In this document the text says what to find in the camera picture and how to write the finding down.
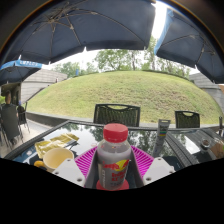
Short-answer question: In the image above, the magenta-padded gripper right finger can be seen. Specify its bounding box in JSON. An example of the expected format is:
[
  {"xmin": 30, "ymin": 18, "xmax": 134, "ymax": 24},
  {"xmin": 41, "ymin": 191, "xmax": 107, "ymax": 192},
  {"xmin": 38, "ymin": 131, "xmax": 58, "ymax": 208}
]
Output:
[{"xmin": 128, "ymin": 144, "xmax": 176, "ymax": 188}]

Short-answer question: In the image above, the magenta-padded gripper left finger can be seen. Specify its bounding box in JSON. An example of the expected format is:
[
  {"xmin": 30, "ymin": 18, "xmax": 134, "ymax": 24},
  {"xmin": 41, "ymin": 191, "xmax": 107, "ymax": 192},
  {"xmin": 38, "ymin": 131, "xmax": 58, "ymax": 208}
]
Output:
[{"xmin": 52, "ymin": 144, "xmax": 101, "ymax": 190}]

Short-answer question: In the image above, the red-capped drink bottle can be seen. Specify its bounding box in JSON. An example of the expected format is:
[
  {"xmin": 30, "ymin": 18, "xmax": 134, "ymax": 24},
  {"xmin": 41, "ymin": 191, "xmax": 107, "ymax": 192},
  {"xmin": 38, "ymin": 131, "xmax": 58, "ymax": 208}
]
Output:
[{"xmin": 95, "ymin": 123, "xmax": 133, "ymax": 190}]

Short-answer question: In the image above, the yellow foil packet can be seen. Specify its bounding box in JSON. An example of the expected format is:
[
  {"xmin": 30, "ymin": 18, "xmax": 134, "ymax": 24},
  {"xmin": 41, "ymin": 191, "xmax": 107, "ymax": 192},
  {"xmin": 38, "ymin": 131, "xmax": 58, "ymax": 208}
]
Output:
[{"xmin": 34, "ymin": 133, "xmax": 80, "ymax": 160}]

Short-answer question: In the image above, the tall striped tube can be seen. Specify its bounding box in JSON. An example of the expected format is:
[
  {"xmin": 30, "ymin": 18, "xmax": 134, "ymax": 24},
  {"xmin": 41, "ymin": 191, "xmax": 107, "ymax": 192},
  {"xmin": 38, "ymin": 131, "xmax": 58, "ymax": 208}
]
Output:
[{"xmin": 152, "ymin": 118, "xmax": 172, "ymax": 158}]

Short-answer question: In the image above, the small dark ashtray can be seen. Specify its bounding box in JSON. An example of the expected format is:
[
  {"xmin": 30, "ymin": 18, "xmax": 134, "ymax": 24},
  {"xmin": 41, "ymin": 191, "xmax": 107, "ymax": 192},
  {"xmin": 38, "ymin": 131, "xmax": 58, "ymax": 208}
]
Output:
[{"xmin": 199, "ymin": 138, "xmax": 213, "ymax": 150}]

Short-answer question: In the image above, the green plastic chair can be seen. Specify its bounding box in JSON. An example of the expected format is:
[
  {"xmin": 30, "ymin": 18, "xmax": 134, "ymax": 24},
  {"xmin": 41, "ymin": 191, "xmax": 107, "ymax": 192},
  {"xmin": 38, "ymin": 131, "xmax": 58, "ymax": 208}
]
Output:
[
  {"xmin": 174, "ymin": 110, "xmax": 201, "ymax": 130},
  {"xmin": 93, "ymin": 103, "xmax": 142, "ymax": 128}
]

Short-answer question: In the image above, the dark wicker chairs group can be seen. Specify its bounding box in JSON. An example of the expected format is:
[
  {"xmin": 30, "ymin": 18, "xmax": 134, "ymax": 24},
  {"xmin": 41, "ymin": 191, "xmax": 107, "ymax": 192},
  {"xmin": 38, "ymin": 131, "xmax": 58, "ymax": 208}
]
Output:
[{"xmin": 0, "ymin": 101, "xmax": 32, "ymax": 149}]

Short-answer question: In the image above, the person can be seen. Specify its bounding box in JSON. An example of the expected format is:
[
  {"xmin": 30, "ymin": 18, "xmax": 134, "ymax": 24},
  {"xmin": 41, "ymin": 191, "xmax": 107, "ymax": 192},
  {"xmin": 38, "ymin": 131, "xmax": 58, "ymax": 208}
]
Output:
[{"xmin": 1, "ymin": 91, "xmax": 19, "ymax": 116}]

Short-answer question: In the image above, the blue umbrella with white trim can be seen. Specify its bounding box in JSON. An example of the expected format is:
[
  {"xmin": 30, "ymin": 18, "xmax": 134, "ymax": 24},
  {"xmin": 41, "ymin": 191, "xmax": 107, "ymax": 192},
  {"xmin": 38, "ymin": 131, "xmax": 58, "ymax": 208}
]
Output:
[{"xmin": 0, "ymin": 59, "xmax": 44, "ymax": 86}]

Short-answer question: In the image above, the large navy patio umbrella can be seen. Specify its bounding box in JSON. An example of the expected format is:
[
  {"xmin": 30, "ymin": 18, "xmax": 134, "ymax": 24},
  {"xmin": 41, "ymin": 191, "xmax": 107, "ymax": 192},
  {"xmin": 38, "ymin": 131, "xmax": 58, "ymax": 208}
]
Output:
[
  {"xmin": 0, "ymin": 0, "xmax": 157, "ymax": 67},
  {"xmin": 153, "ymin": 8, "xmax": 224, "ymax": 84}
]

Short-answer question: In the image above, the cream mug with yellow handle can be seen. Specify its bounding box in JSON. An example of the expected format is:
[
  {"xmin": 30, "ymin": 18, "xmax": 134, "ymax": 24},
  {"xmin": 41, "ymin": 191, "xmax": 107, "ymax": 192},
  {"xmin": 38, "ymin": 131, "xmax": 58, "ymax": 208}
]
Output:
[{"xmin": 33, "ymin": 147, "xmax": 75, "ymax": 173}]

